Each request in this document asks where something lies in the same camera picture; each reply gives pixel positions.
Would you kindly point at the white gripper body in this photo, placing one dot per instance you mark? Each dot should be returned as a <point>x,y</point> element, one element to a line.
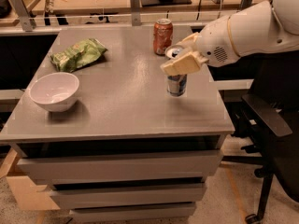
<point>214,44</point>

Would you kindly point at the blue silver redbull can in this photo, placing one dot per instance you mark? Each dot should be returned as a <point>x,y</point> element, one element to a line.
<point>176,85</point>

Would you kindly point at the green jalapeno chip bag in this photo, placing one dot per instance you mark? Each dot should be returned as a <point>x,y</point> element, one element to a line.
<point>78,55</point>

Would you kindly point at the middle metal bracket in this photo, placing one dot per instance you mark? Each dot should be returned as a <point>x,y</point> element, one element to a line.
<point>135,12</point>

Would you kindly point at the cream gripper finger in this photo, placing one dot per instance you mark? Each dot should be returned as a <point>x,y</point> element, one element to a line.
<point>183,62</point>
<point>189,42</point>

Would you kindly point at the cardboard box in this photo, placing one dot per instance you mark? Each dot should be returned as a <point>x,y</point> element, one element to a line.
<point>28,195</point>

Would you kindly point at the orange soda can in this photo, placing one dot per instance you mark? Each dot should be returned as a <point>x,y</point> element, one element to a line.
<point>162,36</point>

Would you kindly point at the black office chair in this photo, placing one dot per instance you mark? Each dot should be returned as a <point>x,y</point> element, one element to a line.
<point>269,116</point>

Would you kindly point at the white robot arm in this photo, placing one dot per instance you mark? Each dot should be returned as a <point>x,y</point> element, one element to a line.
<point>267,27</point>

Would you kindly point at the white bowl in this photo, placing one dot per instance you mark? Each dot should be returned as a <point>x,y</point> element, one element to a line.
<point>55,92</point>

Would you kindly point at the left metal bracket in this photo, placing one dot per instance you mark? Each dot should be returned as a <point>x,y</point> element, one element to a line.
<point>27,23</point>

